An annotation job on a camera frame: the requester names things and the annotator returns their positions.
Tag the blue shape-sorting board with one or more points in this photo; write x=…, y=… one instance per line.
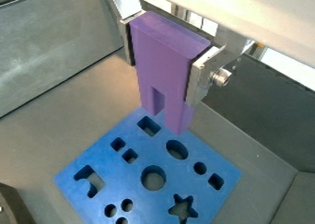
x=145, y=176

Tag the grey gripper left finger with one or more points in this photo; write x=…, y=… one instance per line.
x=125, y=31

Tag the purple double-square peg block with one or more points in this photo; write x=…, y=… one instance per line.
x=165, y=50

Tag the black object at corner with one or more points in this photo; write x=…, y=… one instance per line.
x=14, y=211

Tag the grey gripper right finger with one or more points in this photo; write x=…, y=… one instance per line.
x=207, y=73

